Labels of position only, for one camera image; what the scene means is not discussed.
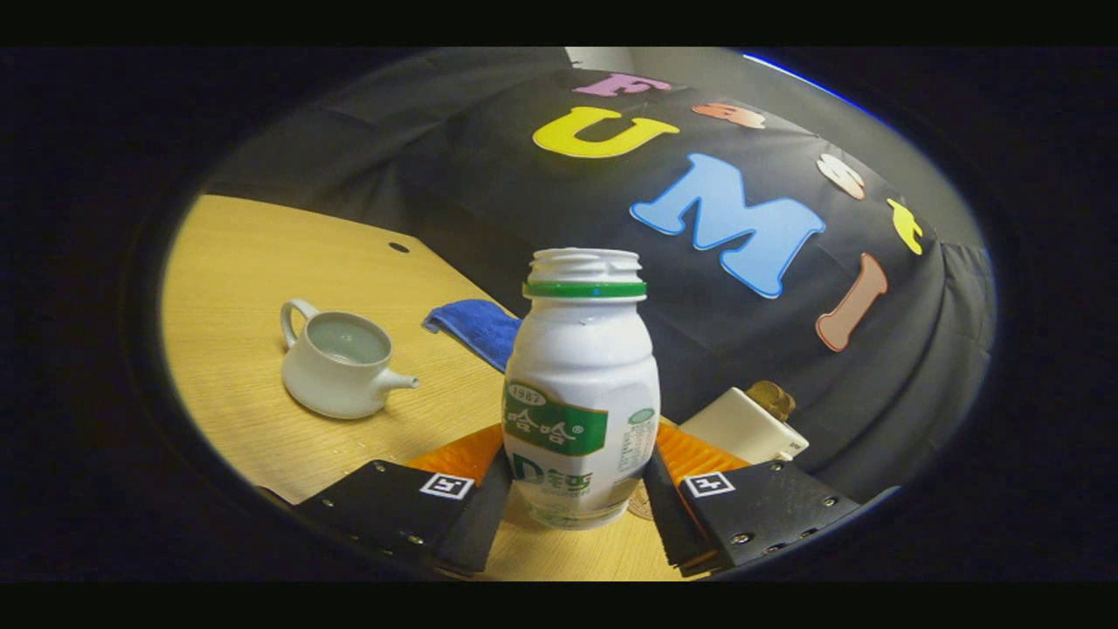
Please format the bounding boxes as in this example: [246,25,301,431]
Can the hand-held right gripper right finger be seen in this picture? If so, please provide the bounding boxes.
[642,424,866,577]

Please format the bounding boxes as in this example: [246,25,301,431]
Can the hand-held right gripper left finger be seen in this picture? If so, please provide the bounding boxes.
[293,424,516,577]

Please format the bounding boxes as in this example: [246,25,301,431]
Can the white teacup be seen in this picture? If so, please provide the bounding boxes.
[279,299,420,420]

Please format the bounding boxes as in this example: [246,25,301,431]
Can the white water bottle green label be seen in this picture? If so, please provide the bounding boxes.
[502,247,662,531]

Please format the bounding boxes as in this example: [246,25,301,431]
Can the white toaster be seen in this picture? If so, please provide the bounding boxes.
[680,387,810,465]

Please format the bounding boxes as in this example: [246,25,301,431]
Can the brown bread slice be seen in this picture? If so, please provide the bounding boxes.
[745,380,797,423]

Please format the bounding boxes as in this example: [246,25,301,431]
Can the blue towel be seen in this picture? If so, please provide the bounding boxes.
[423,299,523,374]

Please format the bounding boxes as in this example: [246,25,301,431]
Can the black backdrop cloth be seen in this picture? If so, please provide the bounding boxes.
[205,48,997,508]

